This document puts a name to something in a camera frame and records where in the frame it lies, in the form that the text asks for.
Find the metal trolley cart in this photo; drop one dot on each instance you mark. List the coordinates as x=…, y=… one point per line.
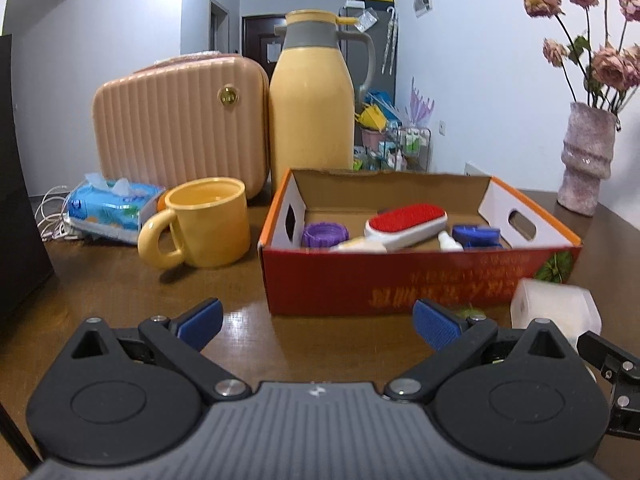
x=412, y=147

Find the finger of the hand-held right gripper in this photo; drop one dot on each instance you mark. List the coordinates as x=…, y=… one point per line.
x=605, y=357

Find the blue round lid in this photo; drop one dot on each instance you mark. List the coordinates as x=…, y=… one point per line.
x=484, y=246

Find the white leaning panel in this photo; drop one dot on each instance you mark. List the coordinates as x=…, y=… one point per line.
x=472, y=169

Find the grey interior door frame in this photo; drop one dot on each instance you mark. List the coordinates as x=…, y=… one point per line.
x=218, y=25

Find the orange cardboard box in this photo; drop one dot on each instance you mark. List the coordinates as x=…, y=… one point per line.
x=400, y=280

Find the small orange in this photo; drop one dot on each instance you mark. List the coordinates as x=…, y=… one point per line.
x=161, y=205

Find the cream charger plug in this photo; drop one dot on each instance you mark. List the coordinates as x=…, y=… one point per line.
x=357, y=246

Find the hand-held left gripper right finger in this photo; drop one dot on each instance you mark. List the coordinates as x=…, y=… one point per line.
x=435, y=327

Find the blue ribbed bottle cap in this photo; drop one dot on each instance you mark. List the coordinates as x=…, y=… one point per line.
x=475, y=233

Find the peach ribbed suitcase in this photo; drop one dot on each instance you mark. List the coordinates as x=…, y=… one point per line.
x=175, y=140

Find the green small bottle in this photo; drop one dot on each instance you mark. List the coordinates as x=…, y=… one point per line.
x=470, y=312

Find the pink bucket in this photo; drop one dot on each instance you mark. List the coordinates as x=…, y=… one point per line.
x=372, y=138

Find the yellow thermos jug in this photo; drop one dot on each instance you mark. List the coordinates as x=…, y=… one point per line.
x=310, y=115

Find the purple ribbed cap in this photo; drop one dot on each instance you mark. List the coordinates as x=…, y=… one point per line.
x=325, y=235

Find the dark entrance door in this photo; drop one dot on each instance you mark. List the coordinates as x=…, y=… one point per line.
x=260, y=35

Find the white small dropper bottle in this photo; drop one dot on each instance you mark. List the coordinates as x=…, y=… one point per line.
x=450, y=241

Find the pink textured vase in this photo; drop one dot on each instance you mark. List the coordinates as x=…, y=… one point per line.
x=587, y=160

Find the yellow bag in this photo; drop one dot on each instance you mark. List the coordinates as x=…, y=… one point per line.
x=372, y=115

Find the blue tissue pack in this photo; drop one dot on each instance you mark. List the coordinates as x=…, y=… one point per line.
x=110, y=207

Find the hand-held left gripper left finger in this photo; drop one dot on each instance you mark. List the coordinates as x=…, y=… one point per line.
x=202, y=322

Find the clear plastic bag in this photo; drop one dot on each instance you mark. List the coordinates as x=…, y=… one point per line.
x=365, y=20

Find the blue bag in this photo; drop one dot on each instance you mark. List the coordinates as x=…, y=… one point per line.
x=387, y=102

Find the black paper bag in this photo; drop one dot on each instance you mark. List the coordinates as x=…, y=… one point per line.
x=15, y=210

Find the dried pink roses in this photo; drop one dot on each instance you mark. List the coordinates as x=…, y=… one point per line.
x=607, y=65

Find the yellow mug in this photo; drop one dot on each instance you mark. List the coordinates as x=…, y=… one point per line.
x=210, y=225

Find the hanging folded umbrella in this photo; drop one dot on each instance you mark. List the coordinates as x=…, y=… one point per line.
x=391, y=40

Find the white translucent plastic box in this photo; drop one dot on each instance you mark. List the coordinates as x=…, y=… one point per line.
x=555, y=305

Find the red and white lint brush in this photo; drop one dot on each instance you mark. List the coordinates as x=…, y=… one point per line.
x=405, y=225

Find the grey fridge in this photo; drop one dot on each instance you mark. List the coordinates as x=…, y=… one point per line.
x=380, y=82

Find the purple wall decoration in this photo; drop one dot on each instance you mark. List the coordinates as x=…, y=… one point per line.
x=422, y=105

